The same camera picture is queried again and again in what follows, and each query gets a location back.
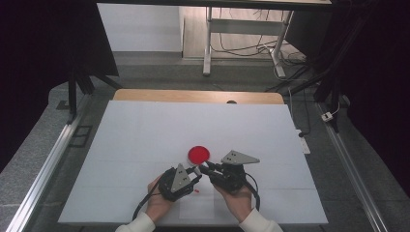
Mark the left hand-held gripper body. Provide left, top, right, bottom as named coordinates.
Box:
left=158, top=163, right=195, bottom=203

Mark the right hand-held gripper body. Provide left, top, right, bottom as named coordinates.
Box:
left=211, top=149, right=261, bottom=194

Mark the round red ink dish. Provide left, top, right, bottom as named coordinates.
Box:
left=188, top=145, right=211, bottom=164

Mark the white paper sheet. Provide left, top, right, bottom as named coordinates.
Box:
left=178, top=183, right=216, bottom=220

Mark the person's left hand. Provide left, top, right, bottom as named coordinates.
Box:
left=146, top=175, right=177, bottom=224

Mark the person's right hand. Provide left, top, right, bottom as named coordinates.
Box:
left=213, top=185, right=254, bottom=224

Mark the wooden table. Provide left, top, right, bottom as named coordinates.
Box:
left=112, top=88, right=285, bottom=105

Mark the black metal stand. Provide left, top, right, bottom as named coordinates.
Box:
left=56, top=69, right=124, bottom=126

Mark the black curtain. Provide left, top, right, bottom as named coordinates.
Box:
left=0, top=0, right=120, bottom=175
left=284, top=0, right=410, bottom=194

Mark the right hand-held gripper black cable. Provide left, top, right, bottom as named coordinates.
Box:
left=243, top=172, right=261, bottom=213

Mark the hand-held gripper black cable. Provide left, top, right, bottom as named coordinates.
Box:
left=243, top=172, right=261, bottom=213
left=132, top=182, right=162, bottom=222

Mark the left hand-held gripper black cable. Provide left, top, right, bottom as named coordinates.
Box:
left=132, top=182, right=162, bottom=222

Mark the aluminium floor rail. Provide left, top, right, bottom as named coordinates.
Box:
left=6, top=93, right=93, bottom=232
left=314, top=101, right=390, bottom=232

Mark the white metal desk frame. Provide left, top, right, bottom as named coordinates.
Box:
left=202, top=6, right=295, bottom=79

